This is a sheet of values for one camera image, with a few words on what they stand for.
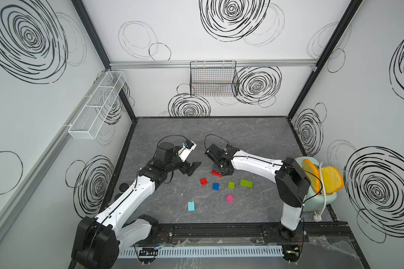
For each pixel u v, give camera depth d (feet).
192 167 2.32
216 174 2.96
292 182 1.55
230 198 2.71
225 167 2.07
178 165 2.25
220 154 2.25
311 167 2.26
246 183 2.91
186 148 2.20
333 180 2.27
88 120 2.39
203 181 2.92
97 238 1.26
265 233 2.42
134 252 2.28
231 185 2.84
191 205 2.66
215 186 2.84
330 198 2.31
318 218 2.42
